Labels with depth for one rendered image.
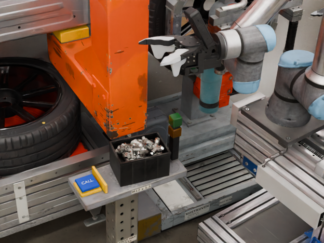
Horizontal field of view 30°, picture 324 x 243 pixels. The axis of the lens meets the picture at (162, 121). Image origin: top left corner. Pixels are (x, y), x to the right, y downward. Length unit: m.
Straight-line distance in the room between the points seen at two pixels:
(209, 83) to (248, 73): 0.87
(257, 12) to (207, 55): 0.24
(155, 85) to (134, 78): 1.39
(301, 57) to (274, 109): 0.20
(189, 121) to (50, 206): 0.82
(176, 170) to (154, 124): 0.39
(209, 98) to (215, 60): 0.97
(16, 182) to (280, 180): 1.04
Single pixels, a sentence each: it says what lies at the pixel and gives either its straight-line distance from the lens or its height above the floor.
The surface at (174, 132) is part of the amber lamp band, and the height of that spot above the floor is 0.60.
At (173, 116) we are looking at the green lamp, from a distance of 2.27.
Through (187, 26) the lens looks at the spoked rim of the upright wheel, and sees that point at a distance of 2.60.
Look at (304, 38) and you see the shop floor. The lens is 4.32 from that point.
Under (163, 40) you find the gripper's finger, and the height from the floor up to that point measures 1.24.
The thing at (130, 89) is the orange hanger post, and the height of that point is 0.73.
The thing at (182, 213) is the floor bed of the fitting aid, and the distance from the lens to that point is 2.71.
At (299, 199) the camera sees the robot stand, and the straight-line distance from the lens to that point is 1.90.
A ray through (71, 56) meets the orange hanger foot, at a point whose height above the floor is 0.68.
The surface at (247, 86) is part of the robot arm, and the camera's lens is 1.68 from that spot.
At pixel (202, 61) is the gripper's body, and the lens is 1.55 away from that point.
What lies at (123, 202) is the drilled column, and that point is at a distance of 2.34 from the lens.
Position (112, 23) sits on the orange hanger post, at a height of 1.02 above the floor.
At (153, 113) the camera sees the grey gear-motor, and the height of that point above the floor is 0.40.
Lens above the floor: 2.00
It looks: 37 degrees down
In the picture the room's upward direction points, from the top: 2 degrees clockwise
